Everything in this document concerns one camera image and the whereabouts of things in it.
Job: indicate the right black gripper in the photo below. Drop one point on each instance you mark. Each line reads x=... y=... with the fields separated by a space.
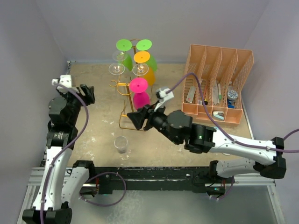
x=138 y=118

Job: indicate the round blue tin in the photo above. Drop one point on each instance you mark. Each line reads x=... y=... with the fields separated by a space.
x=232 y=95

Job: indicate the yellow plastic goblet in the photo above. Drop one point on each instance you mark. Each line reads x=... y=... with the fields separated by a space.
x=150 y=77

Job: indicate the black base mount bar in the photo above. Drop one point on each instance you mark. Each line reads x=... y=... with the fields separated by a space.
x=194 y=179

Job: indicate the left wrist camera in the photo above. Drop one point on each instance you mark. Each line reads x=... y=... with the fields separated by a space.
x=67 y=81

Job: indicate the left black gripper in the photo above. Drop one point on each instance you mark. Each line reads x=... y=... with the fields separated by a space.
x=88 y=91

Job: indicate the orange plastic desk organizer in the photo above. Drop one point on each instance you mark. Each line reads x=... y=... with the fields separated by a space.
x=213 y=71

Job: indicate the gold wire glass rack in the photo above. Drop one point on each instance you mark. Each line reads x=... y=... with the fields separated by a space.
x=121 y=86

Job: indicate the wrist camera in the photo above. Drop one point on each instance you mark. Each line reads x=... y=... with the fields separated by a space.
x=67 y=81
x=164 y=94

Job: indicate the clear glass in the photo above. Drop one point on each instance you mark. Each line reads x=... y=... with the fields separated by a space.
x=140 y=69
x=116 y=69
x=120 y=56
x=121 y=145

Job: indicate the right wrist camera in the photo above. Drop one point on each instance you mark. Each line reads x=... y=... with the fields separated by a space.
x=164 y=94

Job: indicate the small green wine glass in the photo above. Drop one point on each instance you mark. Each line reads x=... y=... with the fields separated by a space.
x=124 y=46

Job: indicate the large green wine glass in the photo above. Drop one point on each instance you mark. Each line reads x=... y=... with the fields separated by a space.
x=143 y=55

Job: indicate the white blue tape dispenser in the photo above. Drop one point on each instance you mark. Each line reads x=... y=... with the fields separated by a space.
x=218 y=115

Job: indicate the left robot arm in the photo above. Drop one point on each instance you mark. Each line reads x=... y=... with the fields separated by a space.
x=56 y=196

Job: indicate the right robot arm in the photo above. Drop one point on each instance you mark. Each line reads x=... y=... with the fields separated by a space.
x=255 y=156

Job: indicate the pink plastic goblet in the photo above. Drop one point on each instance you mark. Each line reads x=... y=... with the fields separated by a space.
x=139 y=86

